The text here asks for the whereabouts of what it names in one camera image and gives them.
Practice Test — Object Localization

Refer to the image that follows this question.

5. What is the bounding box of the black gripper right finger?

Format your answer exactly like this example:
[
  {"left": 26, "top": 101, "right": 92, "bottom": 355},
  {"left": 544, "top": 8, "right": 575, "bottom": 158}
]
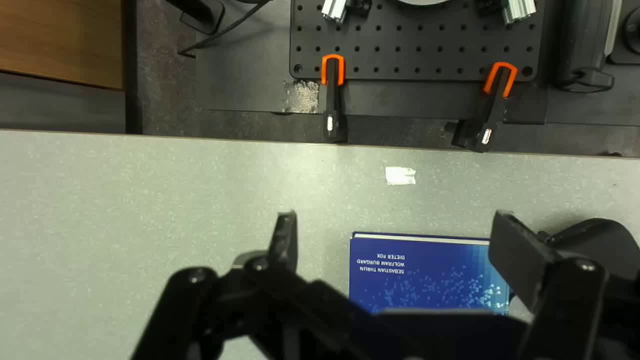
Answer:
[{"left": 488, "top": 211, "right": 640, "bottom": 360}]

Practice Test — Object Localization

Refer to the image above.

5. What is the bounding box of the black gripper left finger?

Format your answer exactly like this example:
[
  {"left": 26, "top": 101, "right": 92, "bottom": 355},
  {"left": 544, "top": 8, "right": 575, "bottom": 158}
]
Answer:
[{"left": 127, "top": 211, "right": 361, "bottom": 360}]

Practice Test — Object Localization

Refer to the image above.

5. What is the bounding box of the blue robotics textbook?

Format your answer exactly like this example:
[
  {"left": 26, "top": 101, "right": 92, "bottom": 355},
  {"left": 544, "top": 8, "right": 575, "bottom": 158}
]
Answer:
[{"left": 348, "top": 230, "right": 514, "bottom": 316}]

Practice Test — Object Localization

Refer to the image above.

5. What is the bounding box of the small white paper scrap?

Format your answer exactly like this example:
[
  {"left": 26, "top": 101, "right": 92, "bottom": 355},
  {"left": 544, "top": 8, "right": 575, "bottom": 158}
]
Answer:
[{"left": 384, "top": 165, "right": 417, "bottom": 189}]

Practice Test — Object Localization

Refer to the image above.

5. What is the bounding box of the orange and black clamp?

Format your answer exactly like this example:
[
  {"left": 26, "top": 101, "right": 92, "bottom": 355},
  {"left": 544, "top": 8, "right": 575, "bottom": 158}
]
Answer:
[
  {"left": 317, "top": 53, "right": 349, "bottom": 144},
  {"left": 450, "top": 61, "right": 520, "bottom": 154}
]

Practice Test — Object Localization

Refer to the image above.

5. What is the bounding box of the black device box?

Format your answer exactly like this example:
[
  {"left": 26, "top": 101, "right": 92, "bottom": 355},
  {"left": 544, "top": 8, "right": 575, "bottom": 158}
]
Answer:
[{"left": 549, "top": 0, "right": 640, "bottom": 94}]

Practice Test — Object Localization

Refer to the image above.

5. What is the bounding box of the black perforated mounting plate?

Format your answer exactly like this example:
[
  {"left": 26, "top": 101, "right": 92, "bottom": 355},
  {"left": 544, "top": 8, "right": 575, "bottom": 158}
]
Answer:
[{"left": 288, "top": 0, "right": 544, "bottom": 85}]

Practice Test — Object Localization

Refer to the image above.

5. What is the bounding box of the brown wooden cabinet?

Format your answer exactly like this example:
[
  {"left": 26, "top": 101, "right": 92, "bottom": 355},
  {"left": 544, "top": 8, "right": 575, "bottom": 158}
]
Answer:
[{"left": 0, "top": 0, "right": 126, "bottom": 92}]

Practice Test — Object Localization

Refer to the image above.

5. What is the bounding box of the black cable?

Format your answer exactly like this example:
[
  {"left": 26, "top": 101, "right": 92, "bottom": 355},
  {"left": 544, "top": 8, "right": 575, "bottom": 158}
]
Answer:
[{"left": 166, "top": 0, "right": 269, "bottom": 61}]

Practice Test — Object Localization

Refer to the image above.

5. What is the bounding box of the silver aluminium bracket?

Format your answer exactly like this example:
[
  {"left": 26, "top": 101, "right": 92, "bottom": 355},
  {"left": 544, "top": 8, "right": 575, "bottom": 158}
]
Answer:
[
  {"left": 502, "top": 0, "right": 540, "bottom": 26},
  {"left": 320, "top": 0, "right": 349, "bottom": 26}
]

